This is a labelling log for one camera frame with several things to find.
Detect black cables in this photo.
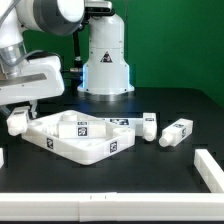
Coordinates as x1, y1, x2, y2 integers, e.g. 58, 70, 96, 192
61, 68, 83, 88

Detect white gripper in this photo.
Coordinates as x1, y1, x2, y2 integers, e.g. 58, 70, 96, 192
0, 56, 65, 118

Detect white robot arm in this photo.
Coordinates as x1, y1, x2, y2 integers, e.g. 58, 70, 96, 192
0, 0, 134, 115

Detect white L-shaped obstacle fence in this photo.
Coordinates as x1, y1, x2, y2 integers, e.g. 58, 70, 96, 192
0, 149, 224, 222

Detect white block at left edge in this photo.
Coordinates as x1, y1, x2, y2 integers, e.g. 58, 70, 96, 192
0, 148, 4, 169

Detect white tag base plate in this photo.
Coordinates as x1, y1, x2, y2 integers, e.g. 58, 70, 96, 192
105, 118, 143, 131

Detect white desk tabletop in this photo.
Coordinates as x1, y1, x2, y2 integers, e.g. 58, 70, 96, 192
22, 110, 135, 165

